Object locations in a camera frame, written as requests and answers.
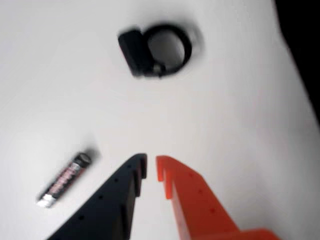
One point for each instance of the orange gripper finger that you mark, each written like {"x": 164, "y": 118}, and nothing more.
{"x": 200, "y": 212}

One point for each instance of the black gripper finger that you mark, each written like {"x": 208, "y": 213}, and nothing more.
{"x": 107, "y": 207}

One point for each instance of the black AA battery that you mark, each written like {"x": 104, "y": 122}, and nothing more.
{"x": 65, "y": 178}

